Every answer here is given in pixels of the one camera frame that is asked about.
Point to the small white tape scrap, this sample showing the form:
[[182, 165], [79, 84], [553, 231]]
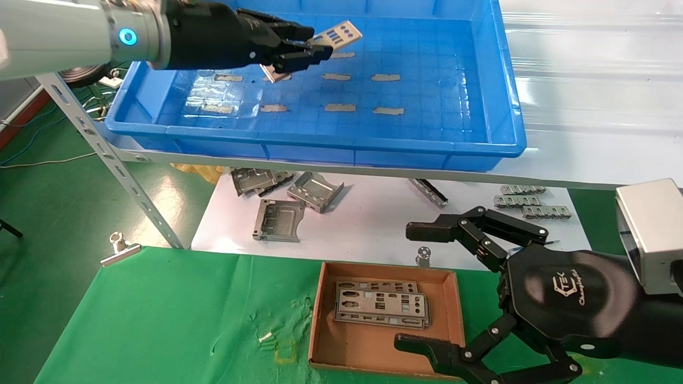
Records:
[[265, 336]]

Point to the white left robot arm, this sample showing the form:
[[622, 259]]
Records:
[[53, 37]]

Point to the large steel binder clip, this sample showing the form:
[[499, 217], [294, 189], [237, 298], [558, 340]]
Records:
[[121, 254]]

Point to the perforated metal strip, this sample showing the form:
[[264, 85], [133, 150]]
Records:
[[547, 213], [523, 190], [515, 201]]

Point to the shallow cardboard box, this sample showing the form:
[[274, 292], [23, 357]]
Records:
[[368, 346]]

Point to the black stand leg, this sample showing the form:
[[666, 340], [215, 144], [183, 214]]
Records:
[[9, 228]]

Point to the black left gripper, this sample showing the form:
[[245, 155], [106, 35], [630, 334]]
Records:
[[208, 34]]

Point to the grey tape strip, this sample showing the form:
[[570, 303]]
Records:
[[285, 78], [274, 108], [340, 108], [228, 78], [219, 109], [336, 77], [388, 111], [344, 55], [386, 77]]

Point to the blue plastic tray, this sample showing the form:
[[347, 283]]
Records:
[[427, 133]]

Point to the round black stool seat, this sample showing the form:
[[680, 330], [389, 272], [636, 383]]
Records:
[[85, 74]]

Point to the narrow metal rail part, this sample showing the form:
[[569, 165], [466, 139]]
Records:
[[429, 193]]

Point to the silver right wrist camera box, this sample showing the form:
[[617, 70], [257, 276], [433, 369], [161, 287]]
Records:
[[651, 234]]

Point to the perforated grey metal shelf post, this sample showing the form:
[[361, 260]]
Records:
[[106, 154]]

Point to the white power strip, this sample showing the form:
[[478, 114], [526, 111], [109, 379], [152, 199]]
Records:
[[112, 82]]

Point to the flat grey metal frame bracket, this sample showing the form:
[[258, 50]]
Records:
[[277, 221]]

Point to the green table cloth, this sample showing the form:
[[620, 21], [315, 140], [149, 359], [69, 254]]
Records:
[[187, 309]]

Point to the dark metal bracket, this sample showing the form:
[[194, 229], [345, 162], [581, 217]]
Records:
[[283, 178]]

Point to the small steel binder clip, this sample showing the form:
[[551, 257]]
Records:
[[424, 257]]

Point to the silver metal IO shield plate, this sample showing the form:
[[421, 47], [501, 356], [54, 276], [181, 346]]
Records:
[[363, 309], [341, 34], [373, 286]]

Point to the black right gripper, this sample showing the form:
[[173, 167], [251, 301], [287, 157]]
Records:
[[571, 298]]

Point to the white paper sheet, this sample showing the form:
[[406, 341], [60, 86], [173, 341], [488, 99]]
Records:
[[373, 229]]

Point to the open grey metal cage bracket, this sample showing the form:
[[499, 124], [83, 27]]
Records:
[[315, 192]]

